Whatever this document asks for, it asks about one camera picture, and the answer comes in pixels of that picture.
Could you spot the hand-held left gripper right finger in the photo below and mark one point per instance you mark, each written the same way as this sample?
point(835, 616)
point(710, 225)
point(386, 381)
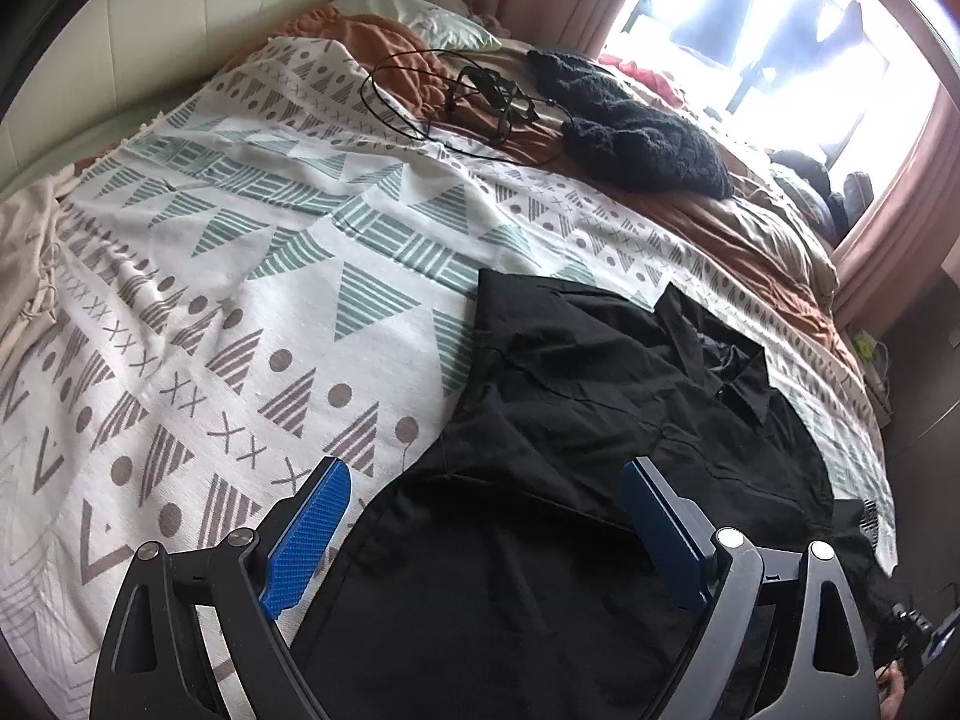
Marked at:
point(667, 540)

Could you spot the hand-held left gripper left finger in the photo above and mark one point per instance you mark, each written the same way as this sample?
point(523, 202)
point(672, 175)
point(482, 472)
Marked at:
point(307, 532)

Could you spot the black shirt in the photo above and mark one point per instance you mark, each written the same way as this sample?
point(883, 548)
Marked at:
point(525, 405)

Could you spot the grey clothes pile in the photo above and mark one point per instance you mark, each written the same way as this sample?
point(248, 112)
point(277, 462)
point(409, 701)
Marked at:
point(814, 191)

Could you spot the white patterned blanket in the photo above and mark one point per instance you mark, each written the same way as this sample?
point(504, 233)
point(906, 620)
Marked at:
point(225, 255)

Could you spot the brown duvet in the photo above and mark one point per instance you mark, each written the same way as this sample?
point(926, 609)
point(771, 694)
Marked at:
point(757, 255)

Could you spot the beige cloth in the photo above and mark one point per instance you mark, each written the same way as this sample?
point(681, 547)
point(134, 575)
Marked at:
point(22, 255)

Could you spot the black knit sweater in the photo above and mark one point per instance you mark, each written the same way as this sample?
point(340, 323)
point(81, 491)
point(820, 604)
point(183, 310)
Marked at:
point(637, 135)

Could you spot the pink cloth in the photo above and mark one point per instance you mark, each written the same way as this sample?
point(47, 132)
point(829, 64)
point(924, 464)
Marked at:
point(637, 69)

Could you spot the mint green pillow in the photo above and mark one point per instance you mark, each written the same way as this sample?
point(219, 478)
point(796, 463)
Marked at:
point(442, 26)

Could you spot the white padded headboard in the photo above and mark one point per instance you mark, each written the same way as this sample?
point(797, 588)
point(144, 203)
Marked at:
point(150, 30)

